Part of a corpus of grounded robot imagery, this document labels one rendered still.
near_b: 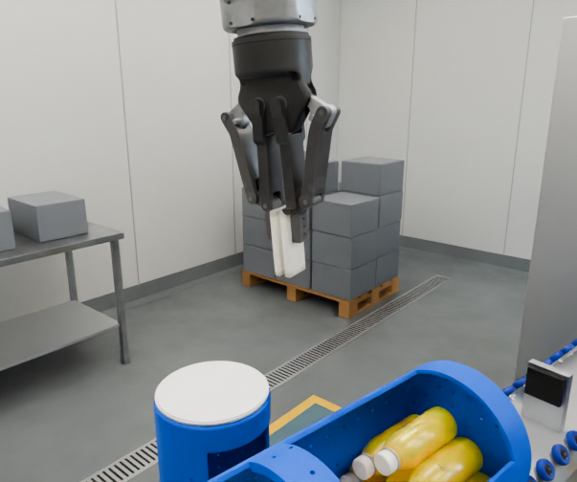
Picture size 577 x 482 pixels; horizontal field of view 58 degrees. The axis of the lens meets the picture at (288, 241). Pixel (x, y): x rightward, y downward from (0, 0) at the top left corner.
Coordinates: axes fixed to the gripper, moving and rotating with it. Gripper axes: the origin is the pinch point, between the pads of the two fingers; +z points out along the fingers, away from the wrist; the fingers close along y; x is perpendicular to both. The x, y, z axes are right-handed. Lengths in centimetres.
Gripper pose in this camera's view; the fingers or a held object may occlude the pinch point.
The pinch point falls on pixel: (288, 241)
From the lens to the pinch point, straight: 54.4
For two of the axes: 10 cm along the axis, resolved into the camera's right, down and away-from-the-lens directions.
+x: 5.6, -2.7, 7.8
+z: 0.8, 9.6, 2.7
